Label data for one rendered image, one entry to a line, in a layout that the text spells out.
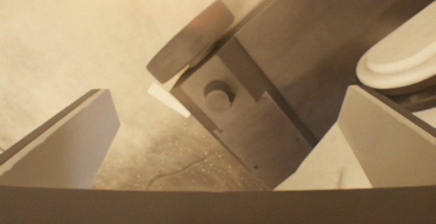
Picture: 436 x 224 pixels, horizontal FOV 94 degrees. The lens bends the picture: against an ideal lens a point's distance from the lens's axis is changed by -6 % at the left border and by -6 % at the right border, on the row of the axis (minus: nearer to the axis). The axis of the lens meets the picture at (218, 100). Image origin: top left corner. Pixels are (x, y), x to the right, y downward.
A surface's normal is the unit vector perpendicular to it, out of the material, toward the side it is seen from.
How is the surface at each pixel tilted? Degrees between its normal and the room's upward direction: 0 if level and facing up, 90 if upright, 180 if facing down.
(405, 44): 90
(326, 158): 90
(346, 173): 90
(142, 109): 0
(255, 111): 0
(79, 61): 0
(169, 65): 19
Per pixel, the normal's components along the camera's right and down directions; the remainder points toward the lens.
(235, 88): -0.02, 0.37
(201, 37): 0.32, 0.11
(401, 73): -0.65, -0.71
